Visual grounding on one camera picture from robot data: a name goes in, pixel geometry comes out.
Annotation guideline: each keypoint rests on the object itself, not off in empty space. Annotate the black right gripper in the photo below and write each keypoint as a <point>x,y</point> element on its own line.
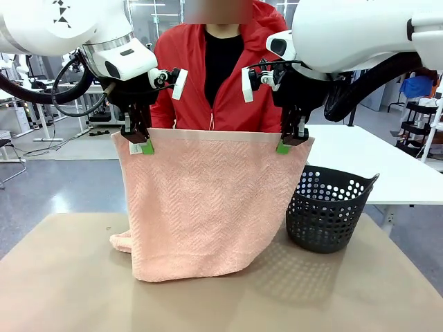
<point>297,93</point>

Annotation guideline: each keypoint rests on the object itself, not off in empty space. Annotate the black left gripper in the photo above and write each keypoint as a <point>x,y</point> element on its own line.
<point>133,91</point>

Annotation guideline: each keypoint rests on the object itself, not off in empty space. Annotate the pink terry towel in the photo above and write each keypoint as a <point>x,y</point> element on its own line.
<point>207,200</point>

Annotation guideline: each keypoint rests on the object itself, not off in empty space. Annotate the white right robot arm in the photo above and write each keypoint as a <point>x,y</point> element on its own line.
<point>353,31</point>

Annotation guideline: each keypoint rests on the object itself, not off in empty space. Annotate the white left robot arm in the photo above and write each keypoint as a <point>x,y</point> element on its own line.
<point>41,24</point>

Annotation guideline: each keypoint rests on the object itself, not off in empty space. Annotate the black background machine base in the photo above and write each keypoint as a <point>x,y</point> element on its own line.
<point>100,118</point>

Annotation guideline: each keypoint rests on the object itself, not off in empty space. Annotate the white background table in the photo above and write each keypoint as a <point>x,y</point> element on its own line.
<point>363,159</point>

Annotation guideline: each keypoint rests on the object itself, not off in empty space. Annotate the person in red jacket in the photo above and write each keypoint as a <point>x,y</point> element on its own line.
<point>188,69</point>

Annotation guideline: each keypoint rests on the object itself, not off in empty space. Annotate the black perforated plastic basket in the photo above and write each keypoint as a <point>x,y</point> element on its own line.
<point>322,224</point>

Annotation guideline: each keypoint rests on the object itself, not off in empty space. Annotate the white background desk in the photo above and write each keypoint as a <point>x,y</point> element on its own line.
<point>42,121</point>

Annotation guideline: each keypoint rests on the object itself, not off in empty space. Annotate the black wheeled utility cart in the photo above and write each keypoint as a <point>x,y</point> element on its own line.
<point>413,122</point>

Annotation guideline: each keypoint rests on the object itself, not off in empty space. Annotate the blue fabric bundle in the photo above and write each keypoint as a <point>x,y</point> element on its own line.
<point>417,86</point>

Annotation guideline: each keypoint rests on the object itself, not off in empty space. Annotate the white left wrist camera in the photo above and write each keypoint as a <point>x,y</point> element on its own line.
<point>180,84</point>

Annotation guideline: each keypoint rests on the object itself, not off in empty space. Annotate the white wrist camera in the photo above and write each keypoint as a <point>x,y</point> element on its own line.
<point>180,84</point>
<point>247,90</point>

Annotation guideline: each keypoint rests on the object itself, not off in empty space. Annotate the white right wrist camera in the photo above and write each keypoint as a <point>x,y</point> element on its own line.
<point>247,90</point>

